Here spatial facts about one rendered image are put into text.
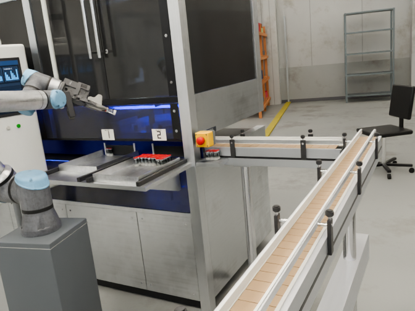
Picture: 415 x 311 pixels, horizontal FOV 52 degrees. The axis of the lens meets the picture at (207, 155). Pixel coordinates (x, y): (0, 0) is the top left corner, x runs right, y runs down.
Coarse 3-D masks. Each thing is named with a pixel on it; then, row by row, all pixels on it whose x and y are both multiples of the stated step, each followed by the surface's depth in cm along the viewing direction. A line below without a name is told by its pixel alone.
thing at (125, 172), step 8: (128, 160) 215; (176, 160) 206; (112, 168) 204; (120, 168) 209; (128, 168) 210; (136, 168) 208; (144, 168) 207; (152, 168) 205; (160, 168) 195; (96, 176) 192; (104, 176) 189; (112, 176) 187; (120, 176) 185; (128, 176) 183; (136, 176) 181; (144, 176) 184
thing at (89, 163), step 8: (96, 152) 243; (136, 152) 234; (72, 160) 227; (80, 160) 232; (88, 160) 236; (96, 160) 234; (104, 160) 232; (112, 160) 217; (64, 168) 217; (72, 168) 214; (80, 168) 212; (88, 168) 209; (96, 168) 206
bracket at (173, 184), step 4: (176, 176) 214; (168, 180) 207; (172, 180) 211; (176, 180) 214; (160, 184) 201; (164, 184) 205; (168, 184) 207; (172, 184) 211; (176, 184) 214; (152, 188) 196; (156, 188) 199; (160, 188) 201; (164, 188) 205; (168, 188) 208; (172, 188) 211; (176, 188) 214; (180, 188) 218
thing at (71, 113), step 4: (64, 92) 180; (68, 92) 180; (68, 96) 180; (68, 100) 180; (68, 104) 180; (72, 104) 180; (68, 108) 180; (72, 108) 180; (68, 112) 180; (72, 112) 180; (68, 116) 181; (72, 116) 180
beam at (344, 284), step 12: (360, 240) 183; (360, 252) 172; (348, 264) 164; (360, 264) 167; (336, 276) 156; (348, 276) 156; (360, 276) 168; (336, 288) 149; (348, 288) 148; (324, 300) 143; (336, 300) 142; (348, 300) 145
